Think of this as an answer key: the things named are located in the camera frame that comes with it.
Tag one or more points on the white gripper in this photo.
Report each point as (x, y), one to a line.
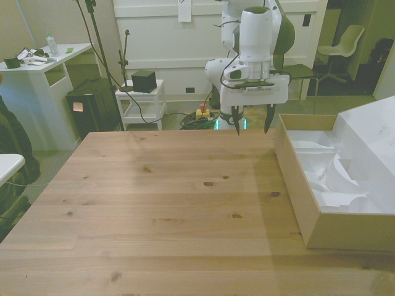
(256, 91)

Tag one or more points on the person in dark jacket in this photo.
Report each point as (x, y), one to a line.
(14, 160)

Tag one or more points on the white swivel chair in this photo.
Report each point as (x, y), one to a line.
(342, 46)

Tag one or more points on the black tripod stand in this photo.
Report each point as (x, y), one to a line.
(98, 43)

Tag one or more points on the black computer tower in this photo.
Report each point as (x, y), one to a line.
(92, 111)

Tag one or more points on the white box lid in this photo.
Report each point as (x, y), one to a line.
(370, 145)

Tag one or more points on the white paper packing insert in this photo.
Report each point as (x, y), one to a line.
(327, 172)

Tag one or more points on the white desk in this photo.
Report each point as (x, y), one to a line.
(40, 92)

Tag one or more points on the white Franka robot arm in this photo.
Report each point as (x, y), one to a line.
(256, 40)

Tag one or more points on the white rounded table corner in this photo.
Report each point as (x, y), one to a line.
(9, 168)

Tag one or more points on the clear plastic water bottle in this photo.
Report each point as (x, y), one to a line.
(52, 44)

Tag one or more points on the brown cardboard box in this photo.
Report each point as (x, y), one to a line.
(296, 185)

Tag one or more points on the green sticky note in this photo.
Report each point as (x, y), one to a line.
(70, 49)

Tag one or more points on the white paper sheet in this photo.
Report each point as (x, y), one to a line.
(184, 10)

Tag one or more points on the dark seat chair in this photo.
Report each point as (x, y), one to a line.
(301, 75)

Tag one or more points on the black microphone stand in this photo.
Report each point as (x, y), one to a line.
(125, 68)

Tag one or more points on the small white side table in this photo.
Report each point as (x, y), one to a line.
(142, 105)

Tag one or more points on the yellow emergency stop button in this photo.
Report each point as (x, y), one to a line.
(203, 111)

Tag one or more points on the black cube speaker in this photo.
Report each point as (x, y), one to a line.
(143, 80)

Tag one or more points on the white game controller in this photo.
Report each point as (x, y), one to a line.
(35, 58)

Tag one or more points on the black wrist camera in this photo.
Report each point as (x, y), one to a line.
(259, 86)

